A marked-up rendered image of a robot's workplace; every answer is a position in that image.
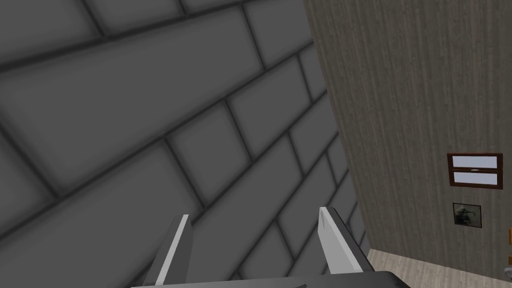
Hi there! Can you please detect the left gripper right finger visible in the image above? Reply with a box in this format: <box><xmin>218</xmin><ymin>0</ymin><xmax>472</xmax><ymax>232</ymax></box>
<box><xmin>317</xmin><ymin>206</ymin><xmax>376</xmax><ymax>275</ymax></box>

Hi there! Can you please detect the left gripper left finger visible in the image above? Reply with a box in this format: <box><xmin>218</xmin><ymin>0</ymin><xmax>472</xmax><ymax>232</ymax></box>
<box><xmin>142</xmin><ymin>213</ymin><xmax>194</xmax><ymax>287</ymax></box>

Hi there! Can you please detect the brown framed window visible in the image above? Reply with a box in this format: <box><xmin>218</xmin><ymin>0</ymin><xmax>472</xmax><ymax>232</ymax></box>
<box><xmin>446</xmin><ymin>152</ymin><xmax>504</xmax><ymax>190</ymax></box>

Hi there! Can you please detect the dark framed wall picture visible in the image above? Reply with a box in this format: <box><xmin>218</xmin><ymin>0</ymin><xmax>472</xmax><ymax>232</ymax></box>
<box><xmin>452</xmin><ymin>202</ymin><xmax>483</xmax><ymax>229</ymax></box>

